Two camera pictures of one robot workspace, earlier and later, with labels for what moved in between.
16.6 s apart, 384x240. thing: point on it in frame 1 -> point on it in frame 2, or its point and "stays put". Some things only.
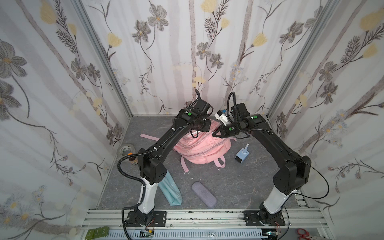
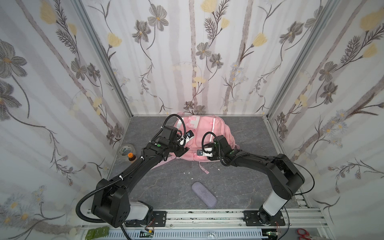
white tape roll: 125,148 stays put
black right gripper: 221,132 -> 214,155
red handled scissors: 304,234 stays put
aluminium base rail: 208,225 stays put
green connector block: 99,232 stays put
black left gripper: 202,124 -> 180,149
